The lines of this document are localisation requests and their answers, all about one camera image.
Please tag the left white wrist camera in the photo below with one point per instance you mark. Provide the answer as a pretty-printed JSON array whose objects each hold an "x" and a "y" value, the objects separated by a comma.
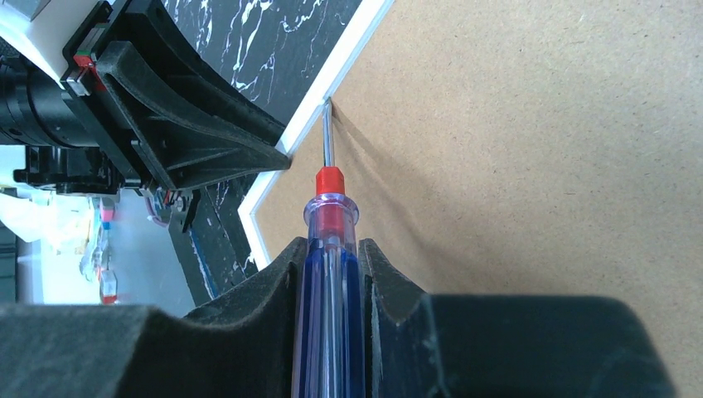
[{"x": 37, "y": 32}]

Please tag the blue red screwdriver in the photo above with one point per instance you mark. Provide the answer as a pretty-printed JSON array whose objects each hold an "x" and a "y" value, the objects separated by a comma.
[{"x": 329, "y": 357}]

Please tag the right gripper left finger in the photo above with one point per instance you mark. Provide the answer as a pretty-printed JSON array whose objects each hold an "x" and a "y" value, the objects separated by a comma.
[{"x": 237, "y": 345}]

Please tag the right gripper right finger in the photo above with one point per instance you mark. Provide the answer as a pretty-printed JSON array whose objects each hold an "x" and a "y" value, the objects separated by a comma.
[{"x": 477, "y": 345}]

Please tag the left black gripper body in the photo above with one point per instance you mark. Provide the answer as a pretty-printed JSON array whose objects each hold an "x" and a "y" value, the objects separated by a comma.
[{"x": 77, "y": 140}]

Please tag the white picture frame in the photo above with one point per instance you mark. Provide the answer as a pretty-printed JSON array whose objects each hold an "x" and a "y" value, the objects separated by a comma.
[{"x": 537, "y": 147}]

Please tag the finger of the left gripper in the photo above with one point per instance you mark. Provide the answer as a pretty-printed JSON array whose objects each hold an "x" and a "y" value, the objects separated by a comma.
[
  {"x": 178, "y": 158},
  {"x": 174, "y": 81}
]

